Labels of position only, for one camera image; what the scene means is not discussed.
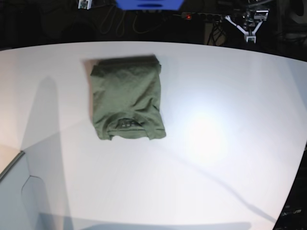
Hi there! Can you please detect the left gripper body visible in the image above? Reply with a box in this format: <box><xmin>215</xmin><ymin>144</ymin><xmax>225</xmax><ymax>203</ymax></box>
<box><xmin>224</xmin><ymin>9</ymin><xmax>269</xmax><ymax>38</ymax></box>

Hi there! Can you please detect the green t-shirt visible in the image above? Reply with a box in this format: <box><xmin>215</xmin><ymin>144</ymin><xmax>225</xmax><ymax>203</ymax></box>
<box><xmin>90</xmin><ymin>55</ymin><xmax>166</xmax><ymax>140</ymax></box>

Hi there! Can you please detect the grey cable loop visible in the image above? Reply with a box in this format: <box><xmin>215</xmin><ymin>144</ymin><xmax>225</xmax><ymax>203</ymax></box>
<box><xmin>99</xmin><ymin>4</ymin><xmax>128</xmax><ymax>38</ymax></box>

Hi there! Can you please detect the blue box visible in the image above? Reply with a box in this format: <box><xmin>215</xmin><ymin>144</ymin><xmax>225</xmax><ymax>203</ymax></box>
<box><xmin>116</xmin><ymin>0</ymin><xmax>184</xmax><ymax>11</ymax></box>

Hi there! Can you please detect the black power strip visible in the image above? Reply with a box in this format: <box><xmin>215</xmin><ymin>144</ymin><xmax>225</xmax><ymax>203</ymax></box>
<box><xmin>180</xmin><ymin>12</ymin><xmax>225</xmax><ymax>23</ymax></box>

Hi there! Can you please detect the yellow cable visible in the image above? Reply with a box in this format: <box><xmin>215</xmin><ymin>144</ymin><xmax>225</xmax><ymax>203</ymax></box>
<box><xmin>132</xmin><ymin>11</ymin><xmax>156</xmax><ymax>34</ymax></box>

